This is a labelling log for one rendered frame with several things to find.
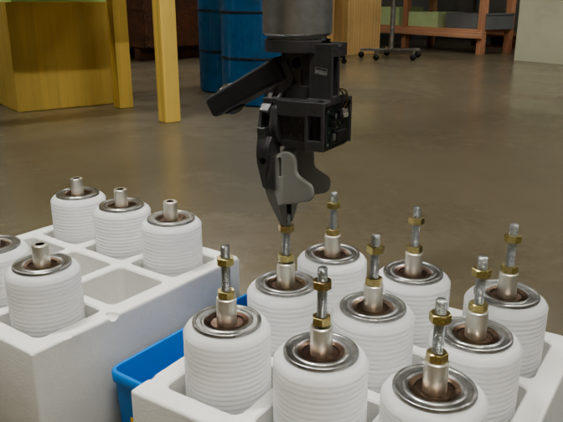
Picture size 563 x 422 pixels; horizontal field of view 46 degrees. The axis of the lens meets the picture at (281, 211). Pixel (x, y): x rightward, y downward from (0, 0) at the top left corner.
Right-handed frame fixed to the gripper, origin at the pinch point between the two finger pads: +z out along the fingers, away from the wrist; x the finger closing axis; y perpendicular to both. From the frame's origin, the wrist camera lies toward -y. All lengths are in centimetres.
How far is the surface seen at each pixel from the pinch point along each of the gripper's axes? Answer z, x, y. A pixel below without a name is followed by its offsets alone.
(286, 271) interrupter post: 7.2, -0.9, 1.3
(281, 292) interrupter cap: 9.2, -2.8, 1.7
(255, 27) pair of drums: -9, 248, -161
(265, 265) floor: 35, 55, -36
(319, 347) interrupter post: 8.3, -13.5, 12.1
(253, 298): 10.1, -4.2, -1.5
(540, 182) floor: 35, 162, 6
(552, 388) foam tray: 16.6, 4.5, 31.7
